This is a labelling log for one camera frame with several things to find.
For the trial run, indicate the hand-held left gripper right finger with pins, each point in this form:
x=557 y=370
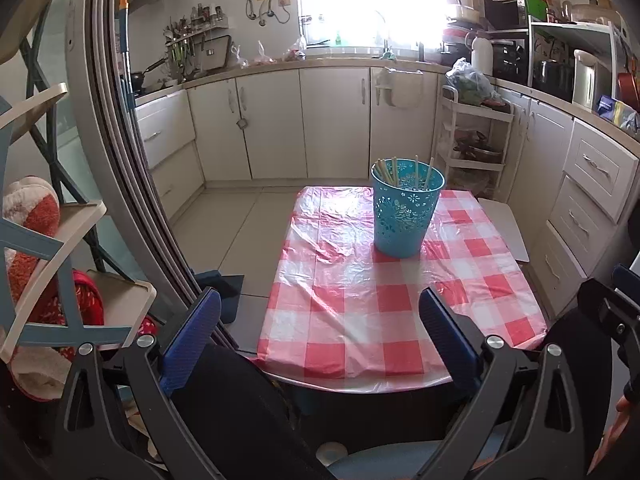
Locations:
x=450 y=340

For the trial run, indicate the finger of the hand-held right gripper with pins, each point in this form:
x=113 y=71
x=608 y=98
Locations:
x=607 y=310

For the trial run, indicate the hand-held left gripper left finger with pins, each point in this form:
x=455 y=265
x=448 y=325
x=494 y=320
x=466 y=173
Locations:
x=192 y=340

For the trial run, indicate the blue perforated plastic basket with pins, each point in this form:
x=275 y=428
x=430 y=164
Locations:
x=405 y=220

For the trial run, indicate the person's right hand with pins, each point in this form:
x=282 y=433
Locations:
x=627 y=425

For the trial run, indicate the blue dustpan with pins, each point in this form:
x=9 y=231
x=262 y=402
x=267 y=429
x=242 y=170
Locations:
x=227 y=295

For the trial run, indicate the person's black trousers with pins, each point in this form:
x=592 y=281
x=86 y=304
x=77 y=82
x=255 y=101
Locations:
x=240 y=410

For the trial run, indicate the red checked plastic tablecloth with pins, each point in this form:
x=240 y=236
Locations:
x=360 y=285

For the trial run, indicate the red patterned slipper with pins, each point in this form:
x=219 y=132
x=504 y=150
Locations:
x=90 y=300

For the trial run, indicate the white stool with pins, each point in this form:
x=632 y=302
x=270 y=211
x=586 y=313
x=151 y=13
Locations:
x=507 y=230

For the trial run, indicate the blue grey stool seat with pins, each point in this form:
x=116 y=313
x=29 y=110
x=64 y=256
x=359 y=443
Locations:
x=380 y=462

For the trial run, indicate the clear bag of groceries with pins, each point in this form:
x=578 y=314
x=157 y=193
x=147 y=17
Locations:
x=472 y=180

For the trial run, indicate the white and blue shoe rack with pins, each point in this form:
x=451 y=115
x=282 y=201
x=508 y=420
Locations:
x=30 y=250

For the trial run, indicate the pan with lid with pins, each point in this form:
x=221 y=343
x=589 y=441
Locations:
x=477 y=150

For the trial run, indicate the yellow snack package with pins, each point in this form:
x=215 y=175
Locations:
x=627 y=117

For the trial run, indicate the red white plush slipper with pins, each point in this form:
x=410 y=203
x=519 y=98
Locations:
x=37 y=210

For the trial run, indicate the blue carton box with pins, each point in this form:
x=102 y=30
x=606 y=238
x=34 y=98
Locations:
x=609 y=105

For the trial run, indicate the small hanging metal strainer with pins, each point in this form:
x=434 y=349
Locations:
x=242 y=124

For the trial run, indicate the white rolling storage rack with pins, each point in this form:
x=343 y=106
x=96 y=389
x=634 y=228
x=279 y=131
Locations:
x=480 y=111

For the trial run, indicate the white electric water boiler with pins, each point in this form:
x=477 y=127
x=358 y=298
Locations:
x=585 y=80

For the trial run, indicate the cream kitchen base cabinets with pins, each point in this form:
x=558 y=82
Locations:
x=275 y=120

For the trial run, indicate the black cooking pot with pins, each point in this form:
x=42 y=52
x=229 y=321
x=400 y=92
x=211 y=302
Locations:
x=552 y=80

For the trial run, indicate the white hanging door bin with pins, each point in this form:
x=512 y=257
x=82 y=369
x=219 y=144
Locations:
x=400 y=90

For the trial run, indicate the plastic bag of greens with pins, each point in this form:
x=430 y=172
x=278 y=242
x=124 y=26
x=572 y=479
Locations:
x=470 y=85

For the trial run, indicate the black toaster oven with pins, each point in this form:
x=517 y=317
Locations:
x=510 y=62

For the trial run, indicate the black wok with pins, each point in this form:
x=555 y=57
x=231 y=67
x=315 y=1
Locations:
x=137 y=79

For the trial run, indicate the white countertop shelf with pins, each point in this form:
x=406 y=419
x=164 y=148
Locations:
x=575 y=30

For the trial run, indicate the small knotted plastic bag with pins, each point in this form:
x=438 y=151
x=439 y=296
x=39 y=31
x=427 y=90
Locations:
x=240 y=61
x=265 y=57

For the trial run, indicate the white thermos jug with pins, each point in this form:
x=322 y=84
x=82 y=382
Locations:
x=482 y=55

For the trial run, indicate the row of jars and bottles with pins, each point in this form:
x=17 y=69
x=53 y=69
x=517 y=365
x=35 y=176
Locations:
x=580 y=10

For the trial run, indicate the chrome sink faucet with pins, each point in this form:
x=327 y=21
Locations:
x=386 y=45

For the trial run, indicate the crumpled plastic bag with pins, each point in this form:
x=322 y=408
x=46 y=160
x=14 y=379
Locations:
x=296 y=52

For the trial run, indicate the stack of pots and bowls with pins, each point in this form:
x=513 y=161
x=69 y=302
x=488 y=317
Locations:
x=460 y=30

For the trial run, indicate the black microwave oven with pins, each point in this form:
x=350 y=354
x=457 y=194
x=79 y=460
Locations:
x=502 y=10

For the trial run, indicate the grey sliding door frame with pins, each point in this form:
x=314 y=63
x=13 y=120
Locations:
x=115 y=160

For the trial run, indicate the wall utensil rack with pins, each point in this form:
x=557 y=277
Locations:
x=190 y=42

